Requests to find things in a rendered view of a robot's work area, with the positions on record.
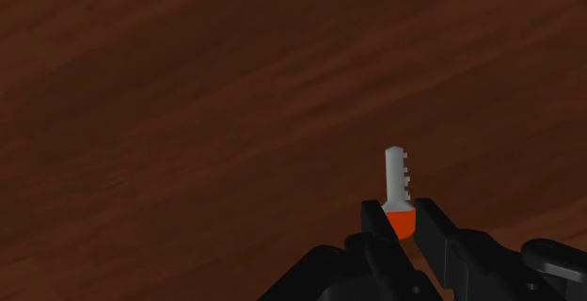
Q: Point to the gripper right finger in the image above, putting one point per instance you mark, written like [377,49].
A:
[477,259]

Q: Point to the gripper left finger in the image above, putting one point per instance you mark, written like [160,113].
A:
[376,254]

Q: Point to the orange-headed silver key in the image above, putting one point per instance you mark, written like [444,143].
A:
[397,190]

